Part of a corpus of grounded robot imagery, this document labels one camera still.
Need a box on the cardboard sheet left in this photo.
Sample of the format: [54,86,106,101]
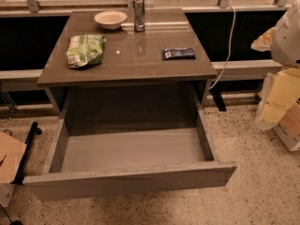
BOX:
[0,132,26,184]

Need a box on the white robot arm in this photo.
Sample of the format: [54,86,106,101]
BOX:
[250,0,300,68]

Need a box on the open grey top drawer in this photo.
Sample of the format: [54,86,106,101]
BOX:
[22,87,238,203]

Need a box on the silver metal can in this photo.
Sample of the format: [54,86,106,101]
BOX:
[132,0,145,32]

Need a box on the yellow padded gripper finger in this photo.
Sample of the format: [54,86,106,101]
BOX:
[250,27,275,52]

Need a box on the green chip bag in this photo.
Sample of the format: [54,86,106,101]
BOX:
[66,34,106,68]

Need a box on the black metal stand leg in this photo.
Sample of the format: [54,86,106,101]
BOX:
[12,122,42,185]

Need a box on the blue rxbar blueberry bar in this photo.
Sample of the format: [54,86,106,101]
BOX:
[162,48,196,60]

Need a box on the white power cable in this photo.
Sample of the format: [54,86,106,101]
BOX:
[208,4,237,91]

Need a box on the white paper bowl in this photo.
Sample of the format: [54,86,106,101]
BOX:
[94,10,128,30]

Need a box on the cardboard box right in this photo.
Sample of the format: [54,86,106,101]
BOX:
[274,100,300,152]

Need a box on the grey cabinet with glossy top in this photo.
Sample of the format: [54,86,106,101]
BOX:
[37,8,217,111]

